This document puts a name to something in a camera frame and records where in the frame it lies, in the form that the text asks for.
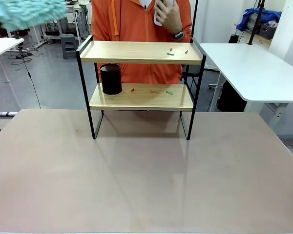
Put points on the person's left hand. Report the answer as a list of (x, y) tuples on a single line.
[(171, 18)]

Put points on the white digital alarm clock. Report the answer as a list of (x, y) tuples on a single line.
[(156, 21)]

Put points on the black mesh pen cup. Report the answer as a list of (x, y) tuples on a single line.
[(111, 80)]

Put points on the teal fluffy duster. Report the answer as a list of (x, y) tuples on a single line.
[(27, 12)]

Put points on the person's left forearm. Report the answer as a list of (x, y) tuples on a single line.
[(186, 34)]

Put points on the two-tier wood metal shelf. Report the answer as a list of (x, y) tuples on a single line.
[(136, 52)]

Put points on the black wrist watch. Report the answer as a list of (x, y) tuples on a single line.
[(178, 35)]

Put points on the thin black stand pole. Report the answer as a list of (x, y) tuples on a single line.
[(194, 19)]

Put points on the person in orange hoodie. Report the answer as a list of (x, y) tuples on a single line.
[(134, 26)]

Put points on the blue cloth pile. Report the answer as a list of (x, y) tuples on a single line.
[(256, 17)]

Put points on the large white curved-edge table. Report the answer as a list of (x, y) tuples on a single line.
[(249, 70)]

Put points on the grey plastic crate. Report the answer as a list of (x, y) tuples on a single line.
[(267, 30)]

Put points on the black bin under table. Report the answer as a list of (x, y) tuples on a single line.
[(230, 100)]

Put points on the grey plastic step stool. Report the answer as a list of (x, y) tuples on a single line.
[(68, 46)]

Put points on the black clamp pole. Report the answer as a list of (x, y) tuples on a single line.
[(16, 36)]

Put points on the small white side table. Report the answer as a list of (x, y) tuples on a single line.
[(2, 46)]

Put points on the white power strip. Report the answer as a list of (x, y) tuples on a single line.
[(7, 113)]

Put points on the black clamped camera pole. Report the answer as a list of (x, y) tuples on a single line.
[(256, 22)]

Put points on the white frame background desk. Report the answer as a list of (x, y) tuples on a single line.
[(80, 22)]

